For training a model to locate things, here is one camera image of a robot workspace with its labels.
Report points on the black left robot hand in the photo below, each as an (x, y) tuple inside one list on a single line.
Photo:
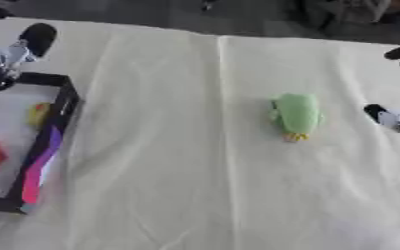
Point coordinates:
[(38, 37)]

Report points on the black box with white inside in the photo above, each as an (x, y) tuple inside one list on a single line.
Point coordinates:
[(41, 143)]

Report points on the yellow toy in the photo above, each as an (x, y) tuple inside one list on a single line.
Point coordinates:
[(38, 113)]

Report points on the green soft toy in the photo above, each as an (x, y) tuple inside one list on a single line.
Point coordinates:
[(296, 114)]

